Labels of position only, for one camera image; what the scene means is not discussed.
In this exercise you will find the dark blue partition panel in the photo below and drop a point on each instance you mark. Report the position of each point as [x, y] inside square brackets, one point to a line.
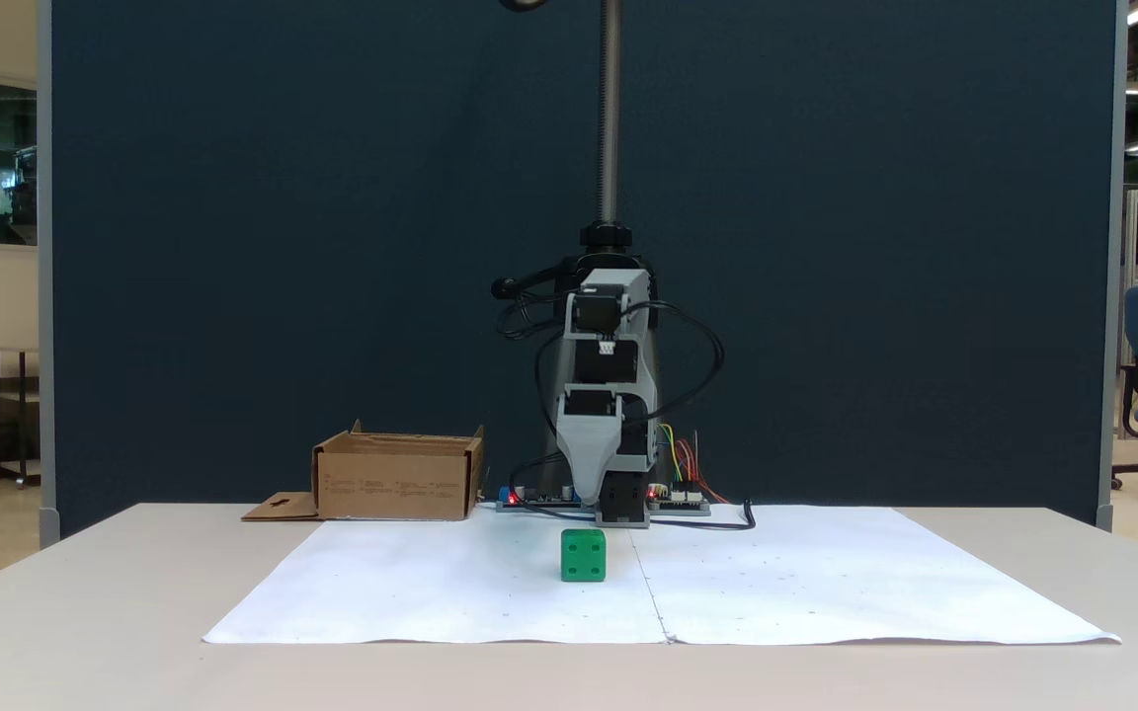
[283, 247]

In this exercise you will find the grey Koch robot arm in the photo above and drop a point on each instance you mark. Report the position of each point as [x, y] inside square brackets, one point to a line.
[630, 288]

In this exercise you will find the blue circuit board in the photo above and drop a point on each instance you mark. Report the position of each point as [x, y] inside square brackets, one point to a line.
[534, 502]

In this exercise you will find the green die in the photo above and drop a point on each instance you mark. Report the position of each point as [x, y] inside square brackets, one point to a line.
[584, 555]

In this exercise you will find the framed wall window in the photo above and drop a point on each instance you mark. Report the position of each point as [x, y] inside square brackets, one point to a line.
[8, 163]

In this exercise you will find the dark metal cart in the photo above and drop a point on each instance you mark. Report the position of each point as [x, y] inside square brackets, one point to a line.
[16, 415]

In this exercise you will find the metal stand pole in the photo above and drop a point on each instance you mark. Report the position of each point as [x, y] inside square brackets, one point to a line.
[609, 118]

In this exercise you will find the brown cardboard box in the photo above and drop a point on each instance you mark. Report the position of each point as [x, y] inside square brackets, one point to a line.
[396, 484]

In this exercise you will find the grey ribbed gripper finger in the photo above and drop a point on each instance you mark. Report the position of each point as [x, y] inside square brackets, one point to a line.
[591, 454]

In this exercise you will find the grey flat gripper finger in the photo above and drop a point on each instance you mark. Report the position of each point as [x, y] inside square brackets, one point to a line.
[640, 444]

